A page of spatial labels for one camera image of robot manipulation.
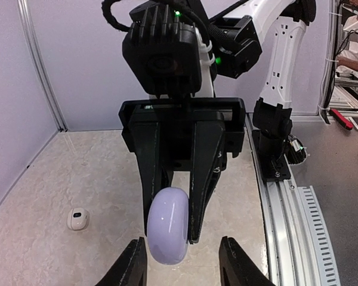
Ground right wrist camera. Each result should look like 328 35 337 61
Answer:
122 1 215 99

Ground front aluminium rail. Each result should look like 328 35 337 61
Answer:
244 113 347 286

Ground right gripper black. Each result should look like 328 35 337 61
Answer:
119 98 245 244

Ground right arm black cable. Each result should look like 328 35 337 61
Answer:
100 0 227 48

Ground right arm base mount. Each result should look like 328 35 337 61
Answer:
252 129 291 182

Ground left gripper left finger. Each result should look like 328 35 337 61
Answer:
96 237 147 286

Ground red black tool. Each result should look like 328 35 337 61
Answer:
329 108 354 130

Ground cream earbud charging case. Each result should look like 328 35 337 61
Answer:
66 207 90 231

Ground purple round charging case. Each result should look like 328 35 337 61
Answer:
147 187 189 265

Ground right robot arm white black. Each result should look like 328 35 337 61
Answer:
119 1 316 244

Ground right aluminium frame post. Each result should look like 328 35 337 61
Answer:
17 0 69 132

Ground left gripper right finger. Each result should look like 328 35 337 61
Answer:
219 236 274 286

